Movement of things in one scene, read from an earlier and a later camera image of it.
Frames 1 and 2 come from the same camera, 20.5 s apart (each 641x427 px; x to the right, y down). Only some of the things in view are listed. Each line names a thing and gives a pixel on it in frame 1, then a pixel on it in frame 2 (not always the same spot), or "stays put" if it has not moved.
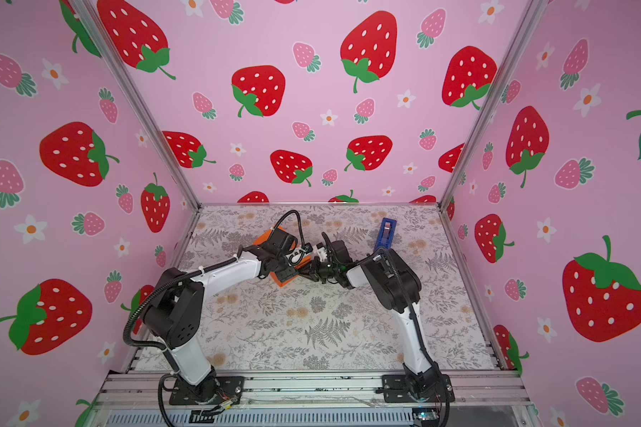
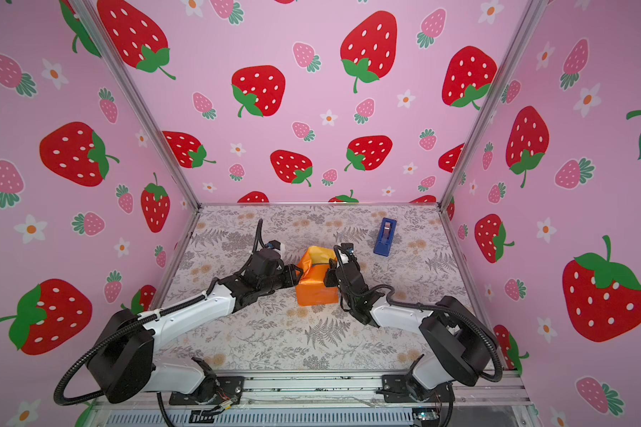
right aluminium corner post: (532, 12) stays put
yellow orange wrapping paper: (261, 240) to (312, 289)
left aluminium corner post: (90, 14) stays put
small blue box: (385, 235) stays put
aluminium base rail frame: (316, 398) stays put
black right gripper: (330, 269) to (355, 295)
